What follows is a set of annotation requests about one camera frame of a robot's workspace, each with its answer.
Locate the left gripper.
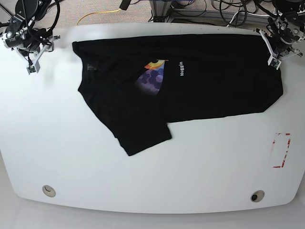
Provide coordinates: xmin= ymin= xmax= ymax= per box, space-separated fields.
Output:
xmin=267 ymin=12 xmax=305 ymax=54

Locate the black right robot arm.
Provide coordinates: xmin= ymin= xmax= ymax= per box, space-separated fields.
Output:
xmin=0 ymin=0 xmax=61 ymax=57

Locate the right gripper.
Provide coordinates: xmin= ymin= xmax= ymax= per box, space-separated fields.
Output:
xmin=0 ymin=29 xmax=60 ymax=56

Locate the red tape rectangle marking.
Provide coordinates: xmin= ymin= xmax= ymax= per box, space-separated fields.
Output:
xmin=270 ymin=133 xmax=291 ymax=168

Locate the right table cable grommet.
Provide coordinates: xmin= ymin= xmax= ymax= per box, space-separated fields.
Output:
xmin=250 ymin=190 xmax=265 ymax=203

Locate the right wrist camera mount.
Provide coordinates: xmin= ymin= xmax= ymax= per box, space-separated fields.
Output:
xmin=16 ymin=44 xmax=54 ymax=74

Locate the black T-shirt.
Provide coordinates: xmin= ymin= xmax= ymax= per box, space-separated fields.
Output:
xmin=72 ymin=34 xmax=283 ymax=156

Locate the left table cable grommet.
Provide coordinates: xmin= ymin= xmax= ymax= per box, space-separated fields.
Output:
xmin=42 ymin=185 xmax=56 ymax=198

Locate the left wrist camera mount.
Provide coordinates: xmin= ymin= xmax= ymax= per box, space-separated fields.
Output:
xmin=256 ymin=28 xmax=303 ymax=71

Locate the table cable grommet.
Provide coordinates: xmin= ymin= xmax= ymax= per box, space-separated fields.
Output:
xmin=250 ymin=190 xmax=265 ymax=203
xmin=42 ymin=185 xmax=56 ymax=198

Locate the aluminium frame stand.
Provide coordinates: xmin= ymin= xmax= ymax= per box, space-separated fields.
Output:
xmin=148 ymin=0 xmax=173 ymax=23

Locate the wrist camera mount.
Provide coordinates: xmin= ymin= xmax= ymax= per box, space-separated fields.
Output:
xmin=256 ymin=28 xmax=303 ymax=71
xmin=16 ymin=44 xmax=54 ymax=74

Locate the yellow cable on floor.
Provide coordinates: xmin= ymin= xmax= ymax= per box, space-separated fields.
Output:
xmin=76 ymin=8 xmax=121 ymax=26

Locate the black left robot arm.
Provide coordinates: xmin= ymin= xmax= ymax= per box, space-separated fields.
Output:
xmin=267 ymin=0 xmax=305 ymax=55

